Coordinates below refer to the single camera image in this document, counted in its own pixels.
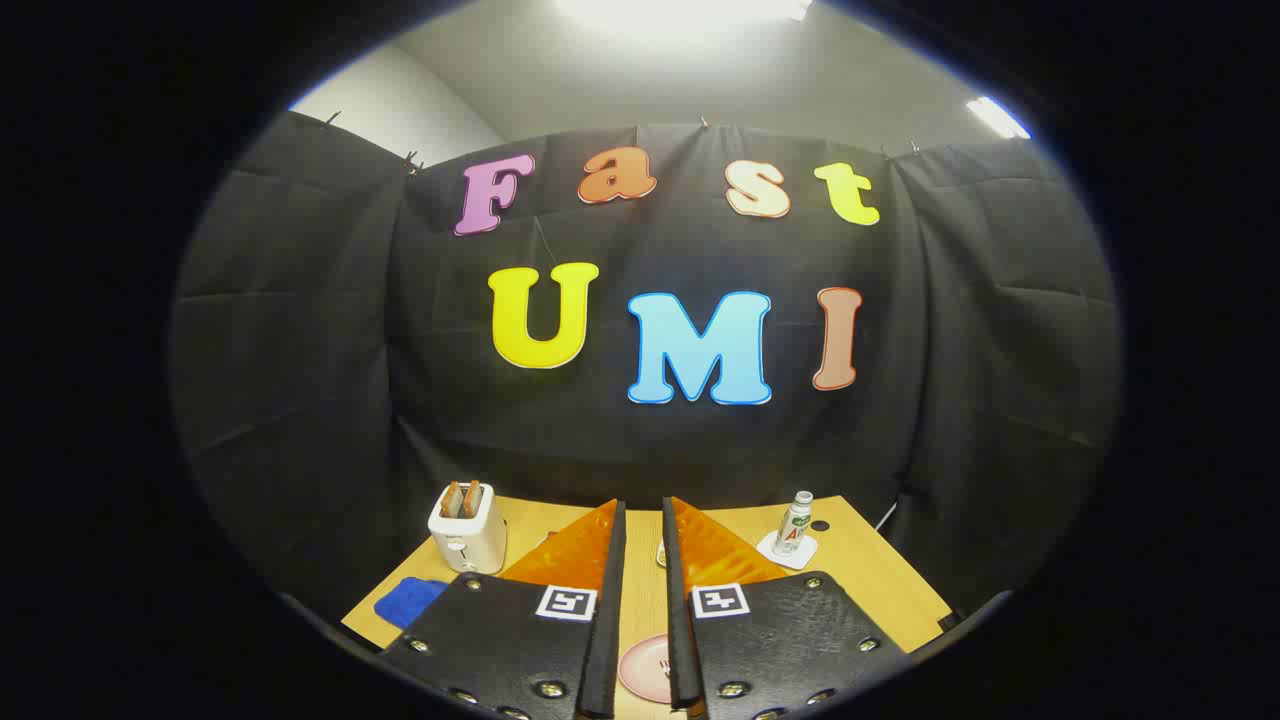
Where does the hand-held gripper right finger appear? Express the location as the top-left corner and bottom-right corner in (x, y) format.
(662, 496), (916, 720)

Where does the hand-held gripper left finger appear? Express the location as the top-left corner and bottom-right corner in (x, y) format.
(378, 498), (628, 720)

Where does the pink plate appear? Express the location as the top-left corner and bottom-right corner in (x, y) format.
(618, 633), (673, 704)

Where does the white square coaster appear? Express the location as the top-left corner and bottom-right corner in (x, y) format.
(756, 530), (819, 571)

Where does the white drink bottle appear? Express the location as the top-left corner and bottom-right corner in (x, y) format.
(772, 490), (815, 557)

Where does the white toaster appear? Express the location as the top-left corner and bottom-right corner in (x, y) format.
(428, 482), (507, 575)

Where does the blue cloth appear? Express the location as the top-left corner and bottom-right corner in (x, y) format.
(374, 577), (448, 631)

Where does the ceiling light panel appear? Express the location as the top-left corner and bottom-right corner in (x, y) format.
(965, 96), (1031, 141)
(555, 0), (816, 31)

